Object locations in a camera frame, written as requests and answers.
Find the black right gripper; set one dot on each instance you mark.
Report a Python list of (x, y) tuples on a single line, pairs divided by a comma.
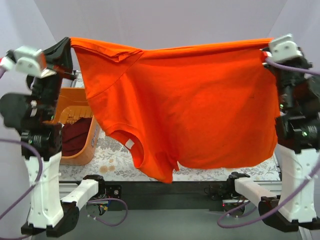
[(282, 66)]

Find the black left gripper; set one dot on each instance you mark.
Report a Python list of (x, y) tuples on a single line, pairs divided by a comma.
[(58, 63)]

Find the orange t-shirt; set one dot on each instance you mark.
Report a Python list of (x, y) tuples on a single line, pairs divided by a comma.
[(208, 106)]

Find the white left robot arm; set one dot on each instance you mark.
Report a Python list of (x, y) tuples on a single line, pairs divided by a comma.
[(32, 115)]

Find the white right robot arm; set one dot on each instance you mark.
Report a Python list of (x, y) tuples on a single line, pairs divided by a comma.
[(298, 133)]

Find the orange plastic basket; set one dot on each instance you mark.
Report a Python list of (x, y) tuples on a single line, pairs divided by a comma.
[(72, 105)]

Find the dark red t-shirt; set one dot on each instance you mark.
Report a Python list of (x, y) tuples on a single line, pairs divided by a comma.
[(74, 136)]

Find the floral patterned table mat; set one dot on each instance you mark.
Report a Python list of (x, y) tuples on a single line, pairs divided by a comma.
[(113, 160)]

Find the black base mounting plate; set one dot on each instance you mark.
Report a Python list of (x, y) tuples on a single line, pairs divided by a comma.
[(180, 202)]

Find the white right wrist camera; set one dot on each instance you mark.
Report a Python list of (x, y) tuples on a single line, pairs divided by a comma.
[(281, 49)]

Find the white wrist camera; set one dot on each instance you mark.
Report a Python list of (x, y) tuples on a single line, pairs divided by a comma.
[(281, 49), (26, 60)]

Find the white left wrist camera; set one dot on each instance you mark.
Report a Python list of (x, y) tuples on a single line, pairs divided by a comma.
[(26, 60)]

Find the aluminium frame rail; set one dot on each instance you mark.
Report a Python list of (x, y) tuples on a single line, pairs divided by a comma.
[(138, 189)]

